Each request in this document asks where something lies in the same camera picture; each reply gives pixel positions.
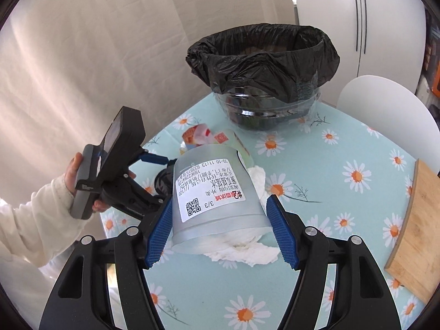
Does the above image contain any clear plastic bag with labels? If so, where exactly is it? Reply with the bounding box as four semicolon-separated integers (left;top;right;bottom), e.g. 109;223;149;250
206;129;255;166

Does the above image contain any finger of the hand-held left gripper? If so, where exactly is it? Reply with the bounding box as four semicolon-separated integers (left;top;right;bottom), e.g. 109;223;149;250
137;151;178;166
125;170;166;203

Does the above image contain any person's left forearm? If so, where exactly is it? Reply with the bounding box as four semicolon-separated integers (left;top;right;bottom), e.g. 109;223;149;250
0;175;104;282

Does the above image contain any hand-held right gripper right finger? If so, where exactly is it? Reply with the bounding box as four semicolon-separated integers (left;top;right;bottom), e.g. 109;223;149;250
266;194;402;330

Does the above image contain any frosted plastic cup with label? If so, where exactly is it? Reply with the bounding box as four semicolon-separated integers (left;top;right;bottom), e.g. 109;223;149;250
171;144;272;255

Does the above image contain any colourful crumpled wrapper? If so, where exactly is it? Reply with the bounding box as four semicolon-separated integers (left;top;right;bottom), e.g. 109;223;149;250
181;124;215;152

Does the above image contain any black plastic bag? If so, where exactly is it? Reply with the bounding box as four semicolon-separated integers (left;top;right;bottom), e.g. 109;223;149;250
155;158;178;196

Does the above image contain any clear plastic trash bin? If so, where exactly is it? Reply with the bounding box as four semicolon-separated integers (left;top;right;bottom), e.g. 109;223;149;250
211;85;322;131

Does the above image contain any white chair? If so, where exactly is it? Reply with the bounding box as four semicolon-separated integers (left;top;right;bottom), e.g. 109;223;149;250
336;75;438;176

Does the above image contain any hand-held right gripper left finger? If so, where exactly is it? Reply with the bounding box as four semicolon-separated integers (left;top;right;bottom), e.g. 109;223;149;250
38;197;173;330

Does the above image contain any black trash bag liner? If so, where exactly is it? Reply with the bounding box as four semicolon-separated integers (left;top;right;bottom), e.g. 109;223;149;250
186;23;341;96

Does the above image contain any white refrigerator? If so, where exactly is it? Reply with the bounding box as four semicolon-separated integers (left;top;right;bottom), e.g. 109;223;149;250
290;0;427;108

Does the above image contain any person's left hand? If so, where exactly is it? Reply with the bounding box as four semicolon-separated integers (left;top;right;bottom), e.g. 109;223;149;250
64;153;111;214

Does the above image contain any wooden cutting board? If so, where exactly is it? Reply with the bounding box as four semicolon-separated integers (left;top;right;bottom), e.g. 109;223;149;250
384;159;440;305

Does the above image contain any beige curtain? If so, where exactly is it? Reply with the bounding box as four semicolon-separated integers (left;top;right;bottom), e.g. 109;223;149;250
0;0;297;224

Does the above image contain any crumpled white tissue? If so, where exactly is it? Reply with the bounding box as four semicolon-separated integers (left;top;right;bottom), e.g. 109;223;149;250
204;165;280;268

